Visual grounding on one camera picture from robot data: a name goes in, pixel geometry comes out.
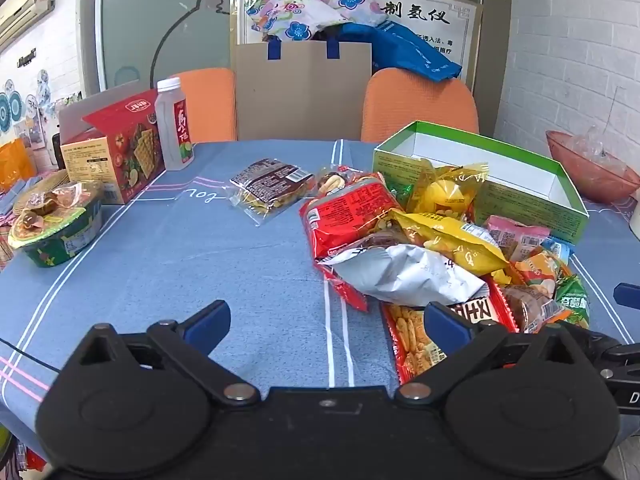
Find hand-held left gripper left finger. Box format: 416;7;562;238
74;300;262;407

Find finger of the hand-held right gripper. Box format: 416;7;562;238
613;282;640;307
586;332;640;387

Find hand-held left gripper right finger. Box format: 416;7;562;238
394;302;585;405

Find red cracker packet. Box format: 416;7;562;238
381;280;521;387

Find orange chip packet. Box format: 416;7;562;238
510;250;563;301

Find pink snack packet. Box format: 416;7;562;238
484;215;552;262

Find yellow clear snack packet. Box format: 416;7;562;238
406;160;491;222

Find green cardboard box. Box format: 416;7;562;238
372;121;590;244

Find green snack packet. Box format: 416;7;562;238
554;262;592;331

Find silver chip bag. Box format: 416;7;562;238
314;243;490;309

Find blue tablecloth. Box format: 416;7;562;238
0;140;640;461

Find brown cake packet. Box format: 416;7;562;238
501;284;568;335

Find small blue snack packet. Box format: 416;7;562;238
539;236;575;267

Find yellow chip bag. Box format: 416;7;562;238
389;209;512;277

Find pink plastic bowl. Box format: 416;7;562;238
546;130;640;205

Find clear plastic wrappers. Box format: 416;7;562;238
570;127;627;172

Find large red snack bag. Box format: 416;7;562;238
299;172;407;312

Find clear brown biscuit packet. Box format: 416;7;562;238
229;158;317;227

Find green instant noodle bowl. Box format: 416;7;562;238
7;180;104;267

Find clear nut packet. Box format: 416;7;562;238
314;164;362;197

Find red cracker box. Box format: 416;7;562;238
60;89;167;205

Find clear wrapped candy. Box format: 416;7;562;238
27;182;87;217

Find drink bottle with red label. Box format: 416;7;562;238
154;77;196;171

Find orange chair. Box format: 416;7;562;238
361;67;480;144
167;67;237;144

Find grey laptop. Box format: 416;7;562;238
59;80;143;135

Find orange plastic bag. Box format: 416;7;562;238
0;139;39;192

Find blue plastic bag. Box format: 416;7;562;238
340;22;462;84

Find framed calligraphy poster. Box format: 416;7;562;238
235;0;485;92

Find frosted glass door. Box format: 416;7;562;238
97;0;236;92

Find floral cloth bag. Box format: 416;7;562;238
245;0;397;42

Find white air conditioner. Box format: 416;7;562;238
0;0;59;52

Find cardboard bag with blue handles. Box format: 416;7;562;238
231;39;375;142

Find wall photo decorations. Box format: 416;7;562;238
0;67;83;137

